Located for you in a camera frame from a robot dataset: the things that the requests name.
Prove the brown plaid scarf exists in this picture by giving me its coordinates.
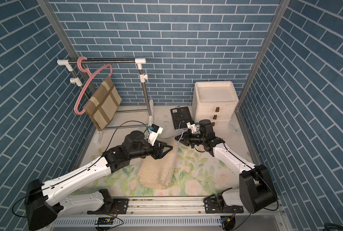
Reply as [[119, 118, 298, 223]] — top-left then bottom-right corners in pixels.
[[83, 76, 122, 131]]

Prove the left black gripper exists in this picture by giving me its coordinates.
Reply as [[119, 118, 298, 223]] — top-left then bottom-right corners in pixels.
[[127, 138, 172, 159]]

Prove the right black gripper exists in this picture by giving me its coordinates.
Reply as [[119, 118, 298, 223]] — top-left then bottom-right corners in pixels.
[[176, 129, 206, 148]]

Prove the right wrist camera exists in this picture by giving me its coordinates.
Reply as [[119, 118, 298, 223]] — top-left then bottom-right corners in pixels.
[[186, 122, 199, 134]]

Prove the beige scarf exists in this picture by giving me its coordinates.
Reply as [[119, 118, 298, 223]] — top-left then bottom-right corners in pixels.
[[137, 138, 177, 190]]

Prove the metal clothes rack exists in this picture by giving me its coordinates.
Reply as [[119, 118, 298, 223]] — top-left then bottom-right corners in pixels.
[[57, 56, 154, 143]]

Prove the small black electronics board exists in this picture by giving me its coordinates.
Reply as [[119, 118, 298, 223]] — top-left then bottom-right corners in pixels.
[[95, 217, 114, 227]]

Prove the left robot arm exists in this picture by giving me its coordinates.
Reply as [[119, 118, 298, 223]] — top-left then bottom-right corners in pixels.
[[24, 131, 173, 231]]

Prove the black notebook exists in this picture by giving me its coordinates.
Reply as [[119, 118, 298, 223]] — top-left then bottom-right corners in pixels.
[[170, 106, 195, 130]]

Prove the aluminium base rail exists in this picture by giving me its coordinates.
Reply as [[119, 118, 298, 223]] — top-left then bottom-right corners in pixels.
[[44, 196, 292, 231]]

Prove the white drawer cabinet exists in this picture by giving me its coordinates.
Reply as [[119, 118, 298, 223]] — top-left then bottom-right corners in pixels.
[[192, 81, 239, 127]]

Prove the pink plastic hanger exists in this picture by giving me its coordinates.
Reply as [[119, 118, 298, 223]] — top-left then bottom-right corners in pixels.
[[74, 56, 113, 116]]

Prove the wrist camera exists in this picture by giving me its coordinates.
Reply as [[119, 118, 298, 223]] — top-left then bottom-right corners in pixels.
[[147, 124, 163, 146], [186, 122, 199, 134]]

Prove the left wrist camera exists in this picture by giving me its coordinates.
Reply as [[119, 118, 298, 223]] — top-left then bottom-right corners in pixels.
[[147, 124, 163, 146]]

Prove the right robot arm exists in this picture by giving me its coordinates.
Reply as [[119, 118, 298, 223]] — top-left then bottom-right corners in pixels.
[[175, 119, 278, 214]]

